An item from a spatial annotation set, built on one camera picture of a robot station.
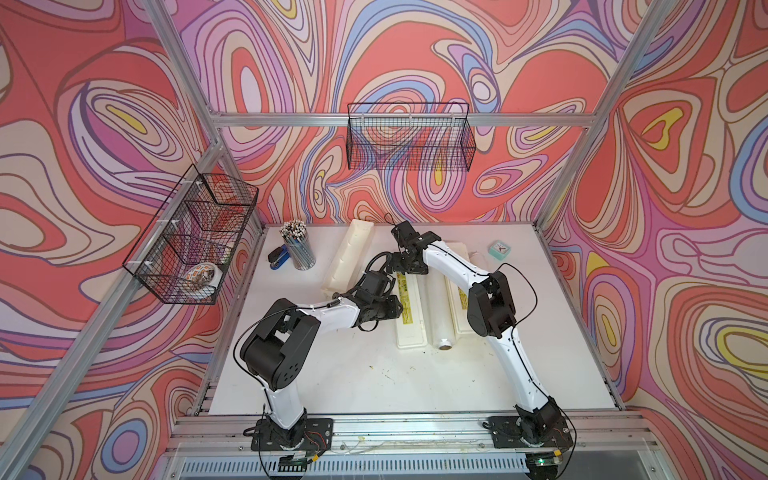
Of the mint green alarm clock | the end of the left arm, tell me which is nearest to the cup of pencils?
Result: the end of the left arm

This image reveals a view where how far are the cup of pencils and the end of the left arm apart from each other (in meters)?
0.35

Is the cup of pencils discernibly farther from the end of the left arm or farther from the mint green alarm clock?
the mint green alarm clock

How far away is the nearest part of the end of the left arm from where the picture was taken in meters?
0.74

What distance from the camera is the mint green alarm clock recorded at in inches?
43.6

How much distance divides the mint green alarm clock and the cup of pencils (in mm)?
675

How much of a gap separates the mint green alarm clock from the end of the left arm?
0.44 metres

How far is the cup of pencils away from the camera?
0.95 metres
